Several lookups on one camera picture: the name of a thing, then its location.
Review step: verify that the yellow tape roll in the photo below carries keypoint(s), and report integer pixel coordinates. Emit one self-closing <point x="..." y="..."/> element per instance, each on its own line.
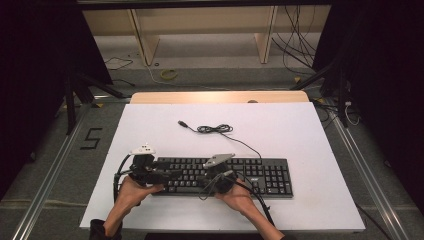
<point x="168" y="74"/>

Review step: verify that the black curtain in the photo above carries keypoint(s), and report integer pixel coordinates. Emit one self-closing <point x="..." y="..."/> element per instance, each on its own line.
<point x="383" y="66"/>
<point x="33" y="66"/>

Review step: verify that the wooden table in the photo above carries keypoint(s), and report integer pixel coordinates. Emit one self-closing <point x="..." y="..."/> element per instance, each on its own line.
<point x="200" y="97"/>

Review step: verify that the person's left hand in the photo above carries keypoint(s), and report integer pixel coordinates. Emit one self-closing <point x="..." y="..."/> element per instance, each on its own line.
<point x="133" y="196"/>

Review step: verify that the white foam board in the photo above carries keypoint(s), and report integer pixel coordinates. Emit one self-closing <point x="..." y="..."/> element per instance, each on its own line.
<point x="283" y="140"/>

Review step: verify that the person's dark sleeve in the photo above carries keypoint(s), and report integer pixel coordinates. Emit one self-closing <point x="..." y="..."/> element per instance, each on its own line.
<point x="98" y="231"/>

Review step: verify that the black tripod stand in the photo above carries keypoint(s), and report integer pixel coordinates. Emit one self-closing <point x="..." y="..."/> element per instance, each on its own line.
<point x="340" y="100"/>
<point x="70" y="110"/>

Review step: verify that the black keyboard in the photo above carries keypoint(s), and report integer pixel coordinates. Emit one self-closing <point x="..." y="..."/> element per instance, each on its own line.
<point x="266" y="176"/>

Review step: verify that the person's right hand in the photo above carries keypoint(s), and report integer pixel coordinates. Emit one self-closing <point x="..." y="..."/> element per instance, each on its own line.
<point x="240" y="198"/>

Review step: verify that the light wooden bench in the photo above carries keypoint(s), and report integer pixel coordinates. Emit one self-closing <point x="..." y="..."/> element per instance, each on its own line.
<point x="150" y="43"/>

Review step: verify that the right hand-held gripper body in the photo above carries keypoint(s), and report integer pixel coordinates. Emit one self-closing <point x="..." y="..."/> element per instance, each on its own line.
<point x="220" y="159"/>

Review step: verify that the aluminium floor rail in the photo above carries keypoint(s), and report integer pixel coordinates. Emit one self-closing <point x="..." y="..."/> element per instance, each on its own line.
<point x="50" y="173"/>
<point x="366" y="173"/>

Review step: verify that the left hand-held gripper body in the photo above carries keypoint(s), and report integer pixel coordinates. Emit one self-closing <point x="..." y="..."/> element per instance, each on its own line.
<point x="145" y="173"/>

